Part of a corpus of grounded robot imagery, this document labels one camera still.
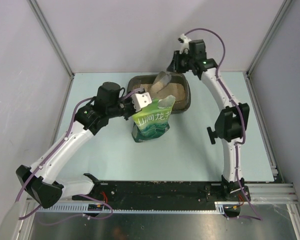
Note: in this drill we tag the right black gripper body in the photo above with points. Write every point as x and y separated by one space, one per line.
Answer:
185 62

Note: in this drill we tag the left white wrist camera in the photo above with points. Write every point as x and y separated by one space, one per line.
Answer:
141 100

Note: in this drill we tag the aluminium frame rail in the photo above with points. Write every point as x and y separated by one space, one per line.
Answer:
272 193

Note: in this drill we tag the black bag clip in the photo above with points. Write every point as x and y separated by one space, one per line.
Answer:
212 135

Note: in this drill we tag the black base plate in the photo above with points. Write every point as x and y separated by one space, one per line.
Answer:
168 195

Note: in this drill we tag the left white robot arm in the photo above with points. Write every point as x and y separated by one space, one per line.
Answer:
89 115

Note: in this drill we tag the metal scoop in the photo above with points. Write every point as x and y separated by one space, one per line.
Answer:
161 81

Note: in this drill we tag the grey cable duct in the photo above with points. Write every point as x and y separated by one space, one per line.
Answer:
95 208

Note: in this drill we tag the brown litter box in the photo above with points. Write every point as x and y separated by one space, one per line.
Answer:
178 87

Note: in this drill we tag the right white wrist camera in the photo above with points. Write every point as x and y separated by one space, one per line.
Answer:
184 41

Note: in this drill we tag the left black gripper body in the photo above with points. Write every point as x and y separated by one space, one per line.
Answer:
127 110

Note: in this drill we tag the green litter bag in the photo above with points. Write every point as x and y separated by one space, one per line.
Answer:
152 121

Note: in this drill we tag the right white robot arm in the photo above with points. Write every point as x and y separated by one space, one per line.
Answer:
231 123

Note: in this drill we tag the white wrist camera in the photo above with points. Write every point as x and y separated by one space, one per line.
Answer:
141 100
184 41

